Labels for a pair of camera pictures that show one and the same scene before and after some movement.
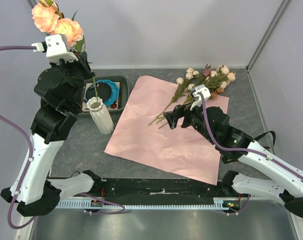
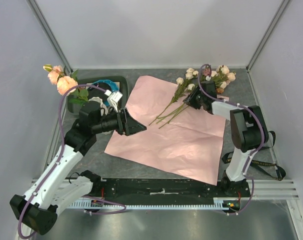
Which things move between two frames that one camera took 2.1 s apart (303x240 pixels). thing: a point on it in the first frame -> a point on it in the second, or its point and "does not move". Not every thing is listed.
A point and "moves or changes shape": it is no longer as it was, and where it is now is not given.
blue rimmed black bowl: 108,90 does not move
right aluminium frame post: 283,4 does not move
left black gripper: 82,62 -> 127,125
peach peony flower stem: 47,18 moves or changes shape
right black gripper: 179,111 -> 190,99
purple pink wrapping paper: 180,150 does not move
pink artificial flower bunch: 216,80 does not move
